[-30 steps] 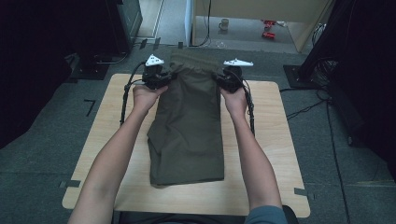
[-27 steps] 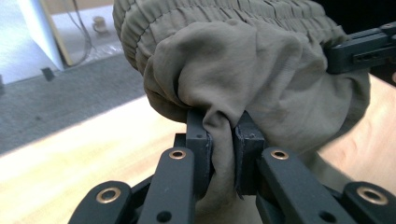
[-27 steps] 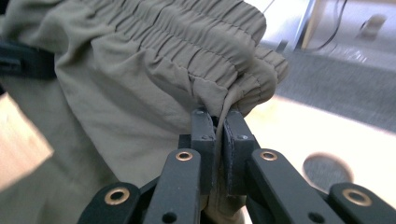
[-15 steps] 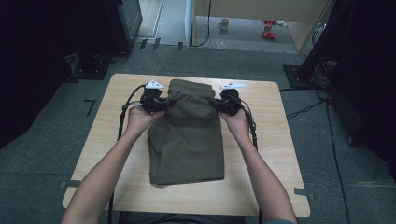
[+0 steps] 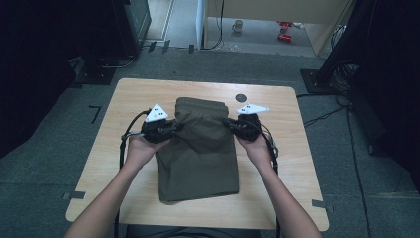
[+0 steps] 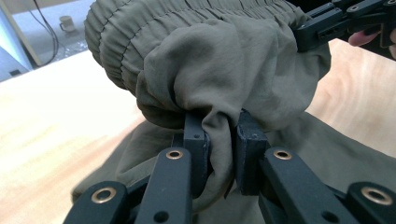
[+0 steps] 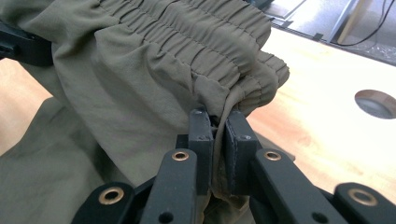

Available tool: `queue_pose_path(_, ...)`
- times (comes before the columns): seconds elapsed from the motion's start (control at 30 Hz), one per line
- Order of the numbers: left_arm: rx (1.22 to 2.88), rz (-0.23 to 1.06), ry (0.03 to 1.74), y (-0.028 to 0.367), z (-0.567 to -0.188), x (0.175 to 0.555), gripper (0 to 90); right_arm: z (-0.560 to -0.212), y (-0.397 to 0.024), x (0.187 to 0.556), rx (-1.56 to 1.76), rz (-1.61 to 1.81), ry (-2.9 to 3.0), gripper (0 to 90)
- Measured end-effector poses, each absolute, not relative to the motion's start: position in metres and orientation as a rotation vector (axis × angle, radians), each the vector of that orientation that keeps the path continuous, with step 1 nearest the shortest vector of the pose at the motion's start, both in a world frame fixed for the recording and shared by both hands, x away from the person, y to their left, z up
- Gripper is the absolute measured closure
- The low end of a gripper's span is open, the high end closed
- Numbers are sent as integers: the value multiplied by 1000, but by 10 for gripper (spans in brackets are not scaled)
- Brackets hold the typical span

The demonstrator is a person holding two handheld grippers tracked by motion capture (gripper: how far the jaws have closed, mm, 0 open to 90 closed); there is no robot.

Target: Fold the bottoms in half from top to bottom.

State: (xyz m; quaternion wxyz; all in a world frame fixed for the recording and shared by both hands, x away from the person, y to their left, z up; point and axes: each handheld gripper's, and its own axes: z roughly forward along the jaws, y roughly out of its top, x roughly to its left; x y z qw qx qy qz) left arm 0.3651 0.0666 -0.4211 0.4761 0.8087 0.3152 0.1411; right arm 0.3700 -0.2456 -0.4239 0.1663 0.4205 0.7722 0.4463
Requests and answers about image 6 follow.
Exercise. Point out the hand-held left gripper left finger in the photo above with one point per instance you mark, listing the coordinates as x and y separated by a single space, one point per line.
196 149

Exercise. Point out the grey mug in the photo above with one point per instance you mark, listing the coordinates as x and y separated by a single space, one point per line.
66 24

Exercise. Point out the olive green shorts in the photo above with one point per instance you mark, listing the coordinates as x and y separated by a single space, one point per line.
218 62

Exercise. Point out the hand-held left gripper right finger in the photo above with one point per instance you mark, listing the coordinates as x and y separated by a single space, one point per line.
247 155

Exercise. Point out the beige wooden partition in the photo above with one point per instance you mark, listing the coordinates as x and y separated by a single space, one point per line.
18 40

